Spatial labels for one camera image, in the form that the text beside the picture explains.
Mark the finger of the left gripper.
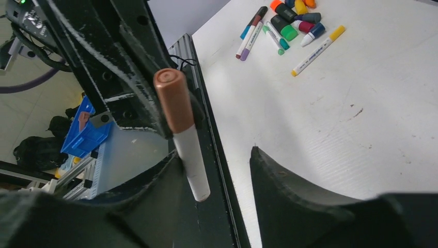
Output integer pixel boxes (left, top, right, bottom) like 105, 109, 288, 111
38, 1, 176, 139

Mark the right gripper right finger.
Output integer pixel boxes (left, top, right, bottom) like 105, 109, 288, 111
249, 146, 437, 247

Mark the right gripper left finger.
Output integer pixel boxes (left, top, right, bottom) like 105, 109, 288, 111
1, 151, 185, 247

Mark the brown cap white marker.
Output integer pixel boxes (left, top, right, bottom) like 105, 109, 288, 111
153, 68, 210, 202

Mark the yellow cap white marker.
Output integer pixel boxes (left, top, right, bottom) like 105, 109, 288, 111
291, 25, 346, 77

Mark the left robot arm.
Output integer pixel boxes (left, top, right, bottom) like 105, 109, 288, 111
6, 1, 175, 138

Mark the blue plastic bin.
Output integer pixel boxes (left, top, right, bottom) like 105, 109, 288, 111
61, 96, 113, 158

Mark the black blue marker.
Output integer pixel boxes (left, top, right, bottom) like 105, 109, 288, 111
240, 25, 251, 40

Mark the purple cap white marker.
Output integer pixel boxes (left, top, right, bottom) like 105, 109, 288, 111
240, 20, 263, 61

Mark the red brown cap marker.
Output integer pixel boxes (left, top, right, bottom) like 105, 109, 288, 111
236, 6, 268, 61

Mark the green white marker horizontal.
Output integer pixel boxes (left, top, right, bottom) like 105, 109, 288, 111
262, 22, 290, 56

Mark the orange cap black marker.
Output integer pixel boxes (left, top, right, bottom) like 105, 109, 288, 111
270, 0, 297, 23

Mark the green cap black marker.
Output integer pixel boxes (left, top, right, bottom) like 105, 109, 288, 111
271, 15, 298, 41

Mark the blue cap white marker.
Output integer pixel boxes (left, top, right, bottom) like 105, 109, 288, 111
300, 23, 325, 47

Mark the yellow highlighter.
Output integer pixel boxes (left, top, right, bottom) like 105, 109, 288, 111
294, 0, 308, 15

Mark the orange red highlighter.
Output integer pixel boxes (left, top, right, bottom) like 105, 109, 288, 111
303, 0, 317, 9

